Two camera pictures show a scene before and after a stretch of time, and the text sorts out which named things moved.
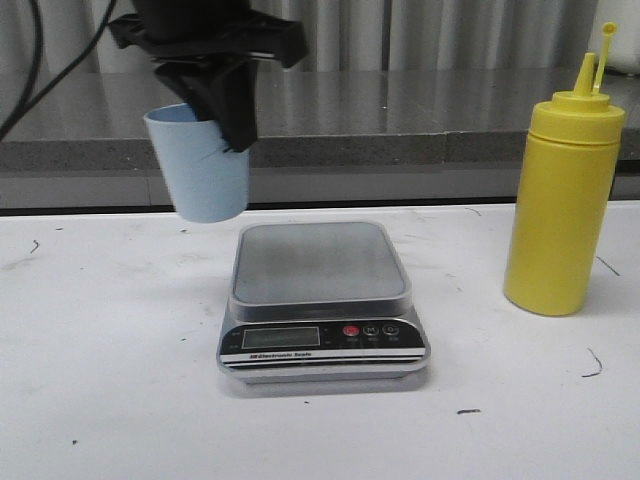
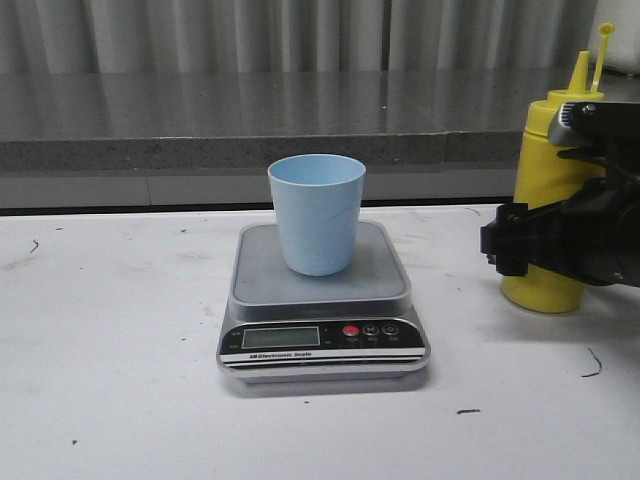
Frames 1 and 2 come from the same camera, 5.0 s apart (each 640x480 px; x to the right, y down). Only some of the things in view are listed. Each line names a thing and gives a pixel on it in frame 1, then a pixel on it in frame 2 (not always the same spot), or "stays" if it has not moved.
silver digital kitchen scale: (320, 302) stays
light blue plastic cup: (208, 183) to (317, 200)
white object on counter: (624, 52) stays
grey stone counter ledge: (326, 138) stays
